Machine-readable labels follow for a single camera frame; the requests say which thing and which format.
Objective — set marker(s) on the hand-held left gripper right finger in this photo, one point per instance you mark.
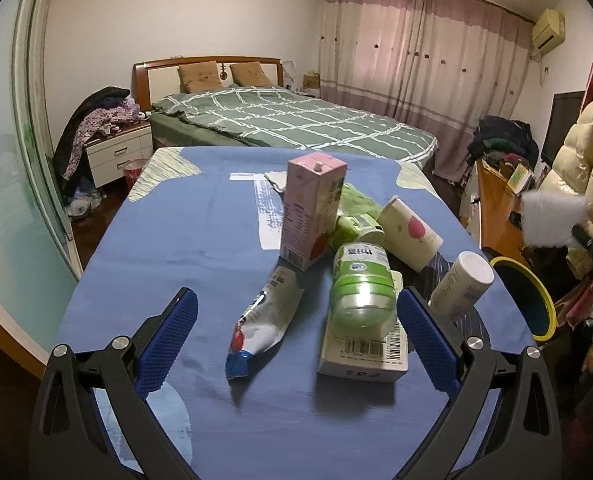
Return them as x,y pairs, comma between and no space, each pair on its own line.
429,340

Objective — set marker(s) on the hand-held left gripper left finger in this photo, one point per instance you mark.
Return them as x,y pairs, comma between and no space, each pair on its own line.
169,345

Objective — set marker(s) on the white cylindrical bottle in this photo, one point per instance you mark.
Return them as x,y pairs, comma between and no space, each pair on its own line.
459,285

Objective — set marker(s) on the white barcode box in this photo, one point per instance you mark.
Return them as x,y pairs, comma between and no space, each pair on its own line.
361,355

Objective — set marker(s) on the green and white plastic bottle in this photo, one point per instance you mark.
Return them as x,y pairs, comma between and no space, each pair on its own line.
361,290

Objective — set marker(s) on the white toothpaste tube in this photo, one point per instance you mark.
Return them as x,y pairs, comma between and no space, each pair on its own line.
264,320

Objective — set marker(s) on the yellow-rimmed dark bin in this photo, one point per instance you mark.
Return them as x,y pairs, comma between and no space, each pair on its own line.
521,300

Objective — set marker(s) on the white pack with pink print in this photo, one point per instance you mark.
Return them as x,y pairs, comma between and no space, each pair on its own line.
406,232

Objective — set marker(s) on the green plastic packet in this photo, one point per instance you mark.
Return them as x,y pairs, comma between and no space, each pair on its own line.
356,205

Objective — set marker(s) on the pink milk carton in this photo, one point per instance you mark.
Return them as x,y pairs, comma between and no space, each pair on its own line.
306,210

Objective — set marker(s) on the blue tablecloth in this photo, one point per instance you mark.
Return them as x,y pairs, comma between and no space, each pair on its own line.
176,240

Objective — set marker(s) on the wooden desk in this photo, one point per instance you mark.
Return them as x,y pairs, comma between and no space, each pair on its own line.
496,210

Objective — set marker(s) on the white plastic bag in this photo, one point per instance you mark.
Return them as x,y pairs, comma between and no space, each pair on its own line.
82,202

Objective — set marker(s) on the white fur trim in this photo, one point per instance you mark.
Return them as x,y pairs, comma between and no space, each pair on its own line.
551,217

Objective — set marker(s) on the red mesh basket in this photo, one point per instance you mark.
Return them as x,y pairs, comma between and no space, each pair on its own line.
134,172

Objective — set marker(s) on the green printed box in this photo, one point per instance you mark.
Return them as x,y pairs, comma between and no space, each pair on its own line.
519,176

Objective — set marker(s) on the crumpled white tissue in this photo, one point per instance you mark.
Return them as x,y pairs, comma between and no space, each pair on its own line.
276,180

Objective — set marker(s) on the white nightstand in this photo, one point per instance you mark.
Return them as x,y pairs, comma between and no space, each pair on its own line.
121,147

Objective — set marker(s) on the pile of dark clothes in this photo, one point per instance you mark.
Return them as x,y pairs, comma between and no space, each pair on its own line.
501,140

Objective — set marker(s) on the glass sliding door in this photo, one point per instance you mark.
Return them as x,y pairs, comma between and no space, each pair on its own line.
16,185

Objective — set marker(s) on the pile of mixed clothes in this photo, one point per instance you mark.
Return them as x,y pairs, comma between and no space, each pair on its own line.
91,120

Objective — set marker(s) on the cream puffer jacket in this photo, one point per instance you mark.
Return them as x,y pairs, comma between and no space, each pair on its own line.
584,150

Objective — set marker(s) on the black television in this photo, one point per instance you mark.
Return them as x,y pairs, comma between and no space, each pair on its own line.
561,125

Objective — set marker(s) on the bed with green checked duvet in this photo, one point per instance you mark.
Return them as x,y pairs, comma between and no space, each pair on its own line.
301,120

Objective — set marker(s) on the brown pillow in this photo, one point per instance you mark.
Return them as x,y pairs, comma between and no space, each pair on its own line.
250,74
199,76

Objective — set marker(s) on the pink and white curtain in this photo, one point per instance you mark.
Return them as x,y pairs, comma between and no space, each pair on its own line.
416,60

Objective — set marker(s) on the small cardboard box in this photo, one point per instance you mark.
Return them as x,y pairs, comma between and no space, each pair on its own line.
311,81

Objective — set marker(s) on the beige air conditioner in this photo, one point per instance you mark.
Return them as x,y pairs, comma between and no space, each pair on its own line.
549,30

